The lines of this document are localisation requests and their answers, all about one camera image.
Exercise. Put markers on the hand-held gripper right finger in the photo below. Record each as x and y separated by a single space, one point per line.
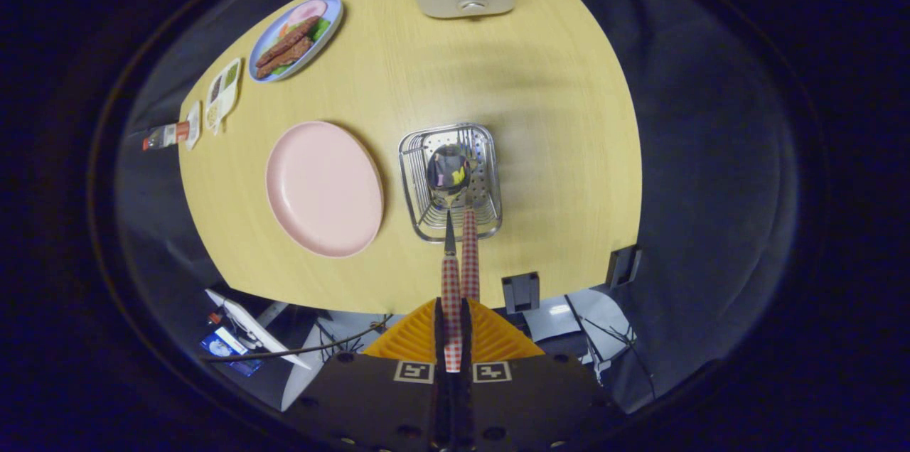
466 342

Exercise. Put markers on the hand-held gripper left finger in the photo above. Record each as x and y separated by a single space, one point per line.
439 342

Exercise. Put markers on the black table clamp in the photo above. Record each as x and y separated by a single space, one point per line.
623 267
520 292

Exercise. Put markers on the pink plate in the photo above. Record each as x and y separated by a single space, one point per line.
323 189

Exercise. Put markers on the white flat panel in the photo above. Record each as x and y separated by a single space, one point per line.
245 324

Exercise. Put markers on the blue flat packet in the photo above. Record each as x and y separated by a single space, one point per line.
224 347

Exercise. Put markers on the brown sausage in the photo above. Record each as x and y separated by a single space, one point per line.
288 42
284 59

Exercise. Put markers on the white square coaster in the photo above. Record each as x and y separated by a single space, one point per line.
193 126

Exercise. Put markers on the white divided dish with seeds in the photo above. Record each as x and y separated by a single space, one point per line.
222 93

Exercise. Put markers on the green lettuce leaf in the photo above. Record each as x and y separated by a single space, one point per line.
321 29

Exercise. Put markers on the clear bottle with red label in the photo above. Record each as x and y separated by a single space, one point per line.
167 136

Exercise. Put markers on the blue plate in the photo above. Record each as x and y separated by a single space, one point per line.
333 15

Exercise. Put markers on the pink ham slice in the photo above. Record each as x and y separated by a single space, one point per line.
309 11

